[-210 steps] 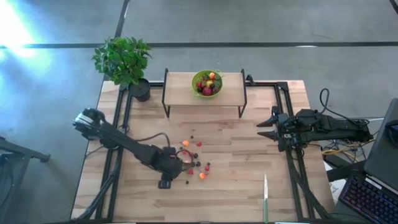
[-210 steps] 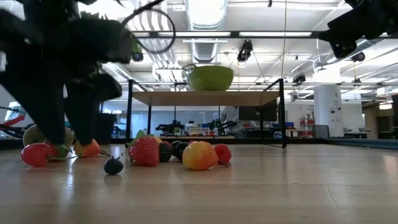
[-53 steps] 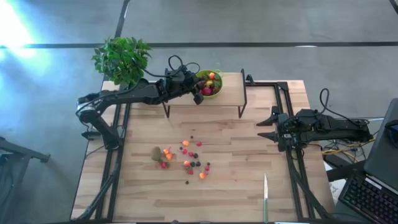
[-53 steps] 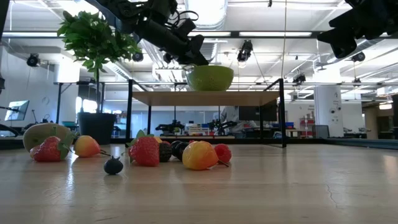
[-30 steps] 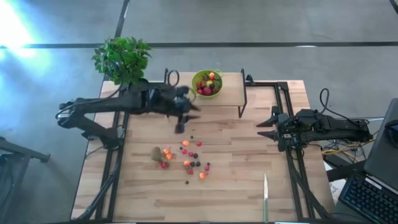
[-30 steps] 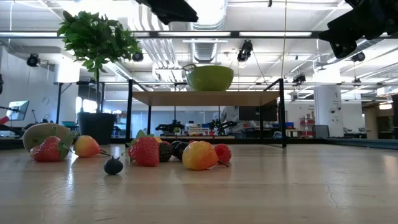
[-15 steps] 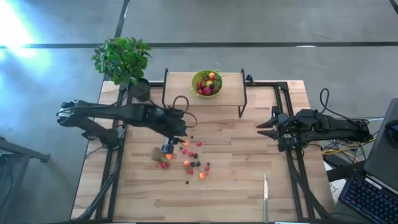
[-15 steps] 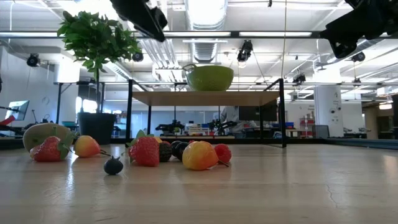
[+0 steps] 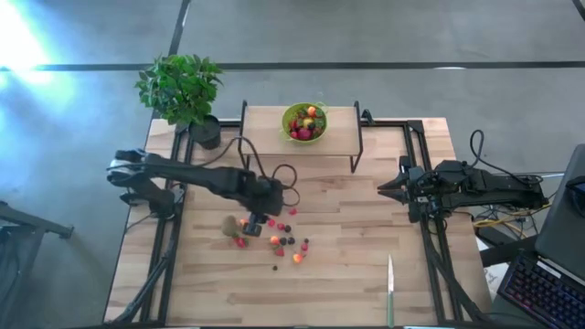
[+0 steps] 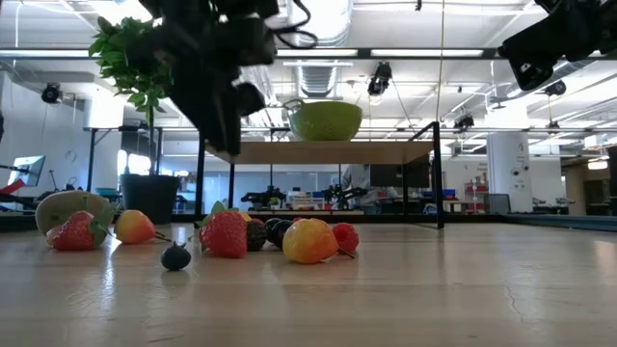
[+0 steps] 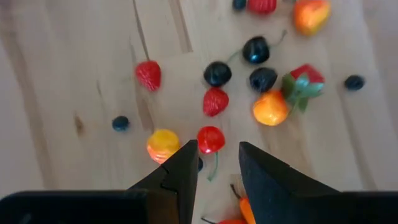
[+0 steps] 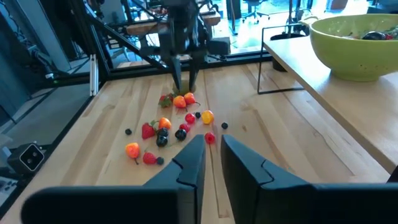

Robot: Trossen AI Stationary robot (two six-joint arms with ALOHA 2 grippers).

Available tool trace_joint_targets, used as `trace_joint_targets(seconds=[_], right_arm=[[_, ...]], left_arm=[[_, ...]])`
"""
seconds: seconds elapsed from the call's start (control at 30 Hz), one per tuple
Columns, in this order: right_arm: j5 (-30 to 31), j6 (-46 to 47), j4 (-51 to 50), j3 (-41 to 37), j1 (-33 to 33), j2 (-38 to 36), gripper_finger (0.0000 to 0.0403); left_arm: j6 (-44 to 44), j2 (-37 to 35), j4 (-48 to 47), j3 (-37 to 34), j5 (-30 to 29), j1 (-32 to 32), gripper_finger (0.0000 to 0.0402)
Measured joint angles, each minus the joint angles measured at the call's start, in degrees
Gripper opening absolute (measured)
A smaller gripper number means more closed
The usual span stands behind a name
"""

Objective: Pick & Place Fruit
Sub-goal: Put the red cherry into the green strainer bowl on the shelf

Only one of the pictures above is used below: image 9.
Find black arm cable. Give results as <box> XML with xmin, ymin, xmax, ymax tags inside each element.
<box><xmin>196</xmin><ymin>135</ymin><xmax>302</xmax><ymax>207</ymax></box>
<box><xmin>469</xmin><ymin>129</ymin><xmax>534</xmax><ymax>185</ymax></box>

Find dark grey stand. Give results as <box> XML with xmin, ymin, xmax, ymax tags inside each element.
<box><xmin>0</xmin><ymin>199</ymin><xmax>75</xmax><ymax>329</ymax></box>

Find wooden shelf riser black legs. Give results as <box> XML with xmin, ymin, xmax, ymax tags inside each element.
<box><xmin>237</xmin><ymin>99</ymin><xmax>366</xmax><ymax>175</ymax></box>

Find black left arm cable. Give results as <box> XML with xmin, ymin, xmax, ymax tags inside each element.
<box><xmin>196</xmin><ymin>135</ymin><xmax>302</xmax><ymax>207</ymax></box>

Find yellow floor cable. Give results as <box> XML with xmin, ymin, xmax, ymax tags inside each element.
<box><xmin>472</xmin><ymin>202</ymin><xmax>555</xmax><ymax>230</ymax></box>

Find green plant in black pot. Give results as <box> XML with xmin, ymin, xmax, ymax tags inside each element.
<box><xmin>134</xmin><ymin>53</ymin><xmax>225</xmax><ymax>151</ymax></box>

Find green plastic colander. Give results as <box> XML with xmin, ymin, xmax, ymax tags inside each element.
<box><xmin>281</xmin><ymin>101</ymin><xmax>329</xmax><ymax>145</ymax></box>

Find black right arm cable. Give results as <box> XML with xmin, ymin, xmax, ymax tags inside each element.
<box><xmin>469</xmin><ymin>129</ymin><xmax>534</xmax><ymax>185</ymax></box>

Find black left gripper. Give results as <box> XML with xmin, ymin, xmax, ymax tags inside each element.
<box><xmin>241</xmin><ymin>176</ymin><xmax>285</xmax><ymax>238</ymax></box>

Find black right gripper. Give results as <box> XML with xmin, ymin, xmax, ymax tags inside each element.
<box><xmin>377</xmin><ymin>166</ymin><xmax>441</xmax><ymax>206</ymax></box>

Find large computer monitor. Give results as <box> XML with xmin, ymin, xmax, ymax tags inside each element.
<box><xmin>533</xmin><ymin>143</ymin><xmax>585</xmax><ymax>285</ymax></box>

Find white paper sheet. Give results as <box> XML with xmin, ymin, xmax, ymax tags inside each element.
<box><xmin>483</xmin><ymin>262</ymin><xmax>511</xmax><ymax>301</ymax></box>

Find dark round device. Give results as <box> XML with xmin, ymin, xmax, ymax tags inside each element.
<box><xmin>565</xmin><ymin>175</ymin><xmax>585</xmax><ymax>207</ymax></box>

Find knife with green handle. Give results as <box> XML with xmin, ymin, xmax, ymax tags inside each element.
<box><xmin>387</xmin><ymin>254</ymin><xmax>396</xmax><ymax>329</ymax></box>

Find backlit computer keyboard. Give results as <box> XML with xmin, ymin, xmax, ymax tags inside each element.
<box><xmin>496</xmin><ymin>252</ymin><xmax>585</xmax><ymax>329</ymax></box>

